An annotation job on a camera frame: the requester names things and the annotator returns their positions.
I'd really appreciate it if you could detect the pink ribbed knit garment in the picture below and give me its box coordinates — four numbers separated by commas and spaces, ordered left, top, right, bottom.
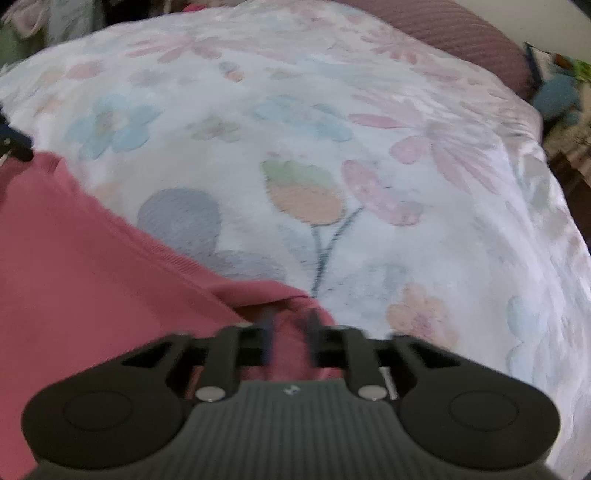
1, 153, 335, 479

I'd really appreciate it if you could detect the pile of clothes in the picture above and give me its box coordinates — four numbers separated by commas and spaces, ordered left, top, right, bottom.
1, 0, 104, 67

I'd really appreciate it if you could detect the white floral fleece blanket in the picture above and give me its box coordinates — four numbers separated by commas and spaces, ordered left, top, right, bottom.
1, 1, 590, 479

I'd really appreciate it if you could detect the blue plush toy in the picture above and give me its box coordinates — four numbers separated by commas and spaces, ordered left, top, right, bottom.
525, 43, 590, 127

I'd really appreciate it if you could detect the mauve ribbed pillow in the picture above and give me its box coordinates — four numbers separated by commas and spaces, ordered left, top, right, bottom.
346, 0, 534, 100

